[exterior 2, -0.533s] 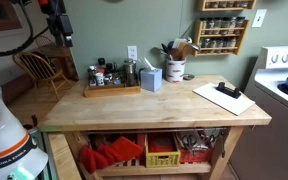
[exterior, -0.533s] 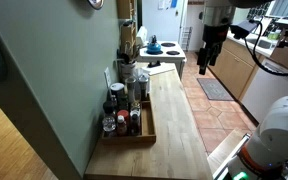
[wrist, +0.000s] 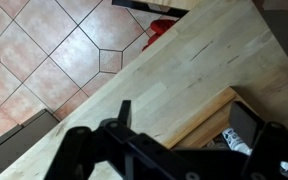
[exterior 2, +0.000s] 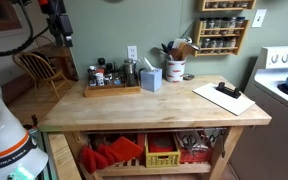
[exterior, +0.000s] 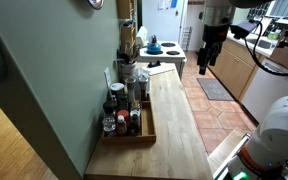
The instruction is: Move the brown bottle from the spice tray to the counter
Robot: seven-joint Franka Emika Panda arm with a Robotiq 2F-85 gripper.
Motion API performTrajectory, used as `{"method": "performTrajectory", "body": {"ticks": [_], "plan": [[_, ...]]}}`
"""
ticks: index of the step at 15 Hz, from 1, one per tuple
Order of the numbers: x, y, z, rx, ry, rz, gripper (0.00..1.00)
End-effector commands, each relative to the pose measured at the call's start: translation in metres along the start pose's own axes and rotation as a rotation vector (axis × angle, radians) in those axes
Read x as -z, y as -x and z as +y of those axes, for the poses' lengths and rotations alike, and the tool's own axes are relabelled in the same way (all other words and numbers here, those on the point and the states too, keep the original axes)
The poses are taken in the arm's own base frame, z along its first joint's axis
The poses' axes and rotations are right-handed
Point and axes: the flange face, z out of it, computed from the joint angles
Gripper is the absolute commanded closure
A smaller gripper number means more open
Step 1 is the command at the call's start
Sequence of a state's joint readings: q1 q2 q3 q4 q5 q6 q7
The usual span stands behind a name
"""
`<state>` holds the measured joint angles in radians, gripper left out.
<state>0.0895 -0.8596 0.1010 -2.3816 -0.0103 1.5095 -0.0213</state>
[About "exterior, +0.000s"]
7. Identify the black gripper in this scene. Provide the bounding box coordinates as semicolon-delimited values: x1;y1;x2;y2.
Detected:
197;24;230;76

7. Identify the white wall outlet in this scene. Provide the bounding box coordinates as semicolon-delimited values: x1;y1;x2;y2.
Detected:
103;67;113;89

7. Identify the dark green spice bottle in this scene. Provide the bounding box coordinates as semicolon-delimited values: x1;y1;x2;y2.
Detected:
117;94;130;113

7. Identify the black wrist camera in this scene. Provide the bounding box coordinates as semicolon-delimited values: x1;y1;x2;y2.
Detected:
229;19;262;40

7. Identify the white refrigerator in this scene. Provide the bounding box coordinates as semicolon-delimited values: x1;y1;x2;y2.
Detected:
141;0;188;44

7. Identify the white wire rack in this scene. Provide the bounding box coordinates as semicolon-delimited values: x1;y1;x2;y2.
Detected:
180;26;193;53

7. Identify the white lid dark jar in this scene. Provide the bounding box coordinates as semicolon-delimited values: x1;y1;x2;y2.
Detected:
109;82;126;101

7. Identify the dark bottle with white cap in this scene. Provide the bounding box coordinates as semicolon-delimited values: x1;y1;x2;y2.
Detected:
129;110;141;136

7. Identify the grey floor mat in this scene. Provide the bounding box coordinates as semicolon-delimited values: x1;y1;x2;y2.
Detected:
196;77;234;102

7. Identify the light wooden robot stand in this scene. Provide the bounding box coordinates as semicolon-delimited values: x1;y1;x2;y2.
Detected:
206;128;252;175

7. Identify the white dishwasher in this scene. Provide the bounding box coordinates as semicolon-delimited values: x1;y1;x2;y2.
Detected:
240;58;288;124

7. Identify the wooden spice tray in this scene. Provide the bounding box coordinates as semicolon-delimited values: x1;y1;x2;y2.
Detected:
100;99;157;145

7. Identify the small clear spice jar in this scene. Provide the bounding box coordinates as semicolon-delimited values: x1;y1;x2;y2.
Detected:
130;101;142;116

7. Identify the tall silver pepper grinder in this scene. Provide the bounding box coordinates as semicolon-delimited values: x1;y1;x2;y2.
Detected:
125;76;137;104

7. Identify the round wall clock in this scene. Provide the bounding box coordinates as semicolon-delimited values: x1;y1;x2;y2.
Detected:
86;0;105;10

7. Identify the brown bottle with white cap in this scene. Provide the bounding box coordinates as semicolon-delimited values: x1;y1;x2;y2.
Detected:
116;115;128;137

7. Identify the silver top glass grinder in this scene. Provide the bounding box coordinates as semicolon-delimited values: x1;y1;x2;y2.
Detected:
138;73;150;101

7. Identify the small green container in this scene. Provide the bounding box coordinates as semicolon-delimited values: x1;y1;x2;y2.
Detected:
267;30;282;41

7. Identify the clear glass bottle black cap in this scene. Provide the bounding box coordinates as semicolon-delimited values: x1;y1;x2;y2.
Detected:
102;100;117;137

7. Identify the small black counter object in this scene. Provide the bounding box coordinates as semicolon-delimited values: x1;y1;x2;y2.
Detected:
147;60;162;68

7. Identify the steel kitchen sink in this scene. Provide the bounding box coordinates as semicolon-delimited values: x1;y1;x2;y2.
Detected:
246;37;276;51

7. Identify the white utensil crock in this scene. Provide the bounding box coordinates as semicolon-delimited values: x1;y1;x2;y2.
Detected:
119;59;138;81

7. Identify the blue kettle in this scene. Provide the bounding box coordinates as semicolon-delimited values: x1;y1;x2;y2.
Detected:
146;34;163;55

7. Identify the white electric stove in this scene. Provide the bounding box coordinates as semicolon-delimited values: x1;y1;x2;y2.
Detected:
137;40;187;80

